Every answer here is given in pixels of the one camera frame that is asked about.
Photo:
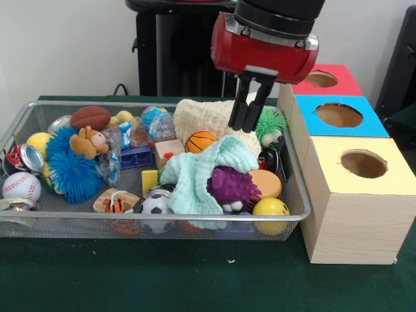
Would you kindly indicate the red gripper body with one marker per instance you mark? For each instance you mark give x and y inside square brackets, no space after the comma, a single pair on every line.
[260,55]

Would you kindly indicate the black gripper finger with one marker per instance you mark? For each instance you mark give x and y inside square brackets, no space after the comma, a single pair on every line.
[255,110]
[239,107]

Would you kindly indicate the cream knitted cloth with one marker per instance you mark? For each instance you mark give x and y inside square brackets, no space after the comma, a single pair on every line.
[201,117]

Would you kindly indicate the mint green knitted cloth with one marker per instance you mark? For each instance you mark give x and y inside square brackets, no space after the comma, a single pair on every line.
[191,175]

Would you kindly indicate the clear mesh bin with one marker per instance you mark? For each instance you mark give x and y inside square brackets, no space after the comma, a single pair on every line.
[195,227]

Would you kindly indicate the wooden box with three holes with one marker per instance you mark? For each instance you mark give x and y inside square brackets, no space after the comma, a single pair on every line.
[354,221]

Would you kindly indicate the green spiky ball toy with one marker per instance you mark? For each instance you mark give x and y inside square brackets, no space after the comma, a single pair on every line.
[271,125]

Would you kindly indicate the small orange basketball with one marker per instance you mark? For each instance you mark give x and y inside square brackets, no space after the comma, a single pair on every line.
[200,141]

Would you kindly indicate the purple spiky toy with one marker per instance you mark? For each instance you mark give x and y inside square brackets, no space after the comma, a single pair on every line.
[232,185]

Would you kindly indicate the yellow smiley ball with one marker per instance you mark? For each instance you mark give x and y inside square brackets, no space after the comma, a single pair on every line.
[269,206]

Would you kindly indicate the small soccer ball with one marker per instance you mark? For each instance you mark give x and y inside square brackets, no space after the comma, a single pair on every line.
[156,204]

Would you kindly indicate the black panel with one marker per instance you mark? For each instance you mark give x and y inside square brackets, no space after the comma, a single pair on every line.
[399,65]

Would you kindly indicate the blue spiky ball toy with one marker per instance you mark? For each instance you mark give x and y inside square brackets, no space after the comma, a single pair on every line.
[74,175]

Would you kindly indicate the small baseball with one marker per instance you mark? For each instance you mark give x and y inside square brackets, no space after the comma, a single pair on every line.
[21,185]

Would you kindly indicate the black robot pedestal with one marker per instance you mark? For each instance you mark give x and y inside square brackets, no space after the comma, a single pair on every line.
[182,48]

